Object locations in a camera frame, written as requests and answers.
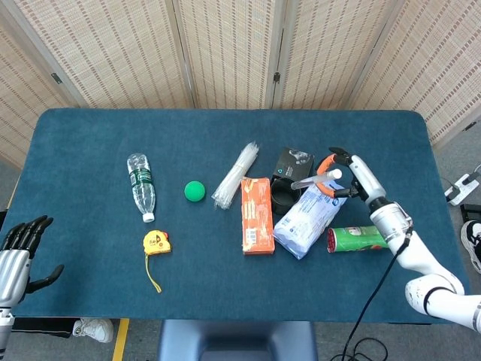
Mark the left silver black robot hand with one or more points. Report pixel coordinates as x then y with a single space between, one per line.
13 267

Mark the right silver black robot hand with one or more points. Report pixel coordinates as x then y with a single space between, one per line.
366 176

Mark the white tube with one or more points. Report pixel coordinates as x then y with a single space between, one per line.
315 179

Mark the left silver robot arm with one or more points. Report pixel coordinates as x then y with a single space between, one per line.
4 327

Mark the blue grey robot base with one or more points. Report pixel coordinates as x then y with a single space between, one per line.
236 342

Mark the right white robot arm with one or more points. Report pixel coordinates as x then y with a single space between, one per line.
421 259

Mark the clear plastic water bottle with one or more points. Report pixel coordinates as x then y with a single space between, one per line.
142 188

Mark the green ball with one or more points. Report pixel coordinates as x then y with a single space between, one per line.
195 191

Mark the green chips can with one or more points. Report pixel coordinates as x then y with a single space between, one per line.
357 238

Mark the black trouser leg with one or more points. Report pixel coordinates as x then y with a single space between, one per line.
45 327

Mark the black cardboard box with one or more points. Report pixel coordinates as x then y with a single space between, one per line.
293 161

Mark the white blue tissue pack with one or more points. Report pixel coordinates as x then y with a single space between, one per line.
304 222

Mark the black cylindrical cup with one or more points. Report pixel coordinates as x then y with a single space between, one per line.
280 205

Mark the white power strip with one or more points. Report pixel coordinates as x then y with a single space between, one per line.
460 188

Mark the black stand foot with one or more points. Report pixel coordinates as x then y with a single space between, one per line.
471 212

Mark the orange cardboard box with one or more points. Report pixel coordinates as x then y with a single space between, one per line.
257 218

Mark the black and white sneaker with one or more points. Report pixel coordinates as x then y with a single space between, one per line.
472 244

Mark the bundle of clear straws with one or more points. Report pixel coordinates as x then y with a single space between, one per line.
236 173

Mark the yellow tape measure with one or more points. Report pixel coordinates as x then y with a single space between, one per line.
156 242

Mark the blue table cloth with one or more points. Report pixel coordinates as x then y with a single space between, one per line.
225 293

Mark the woven folding screen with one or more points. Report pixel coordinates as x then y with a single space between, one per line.
112 49

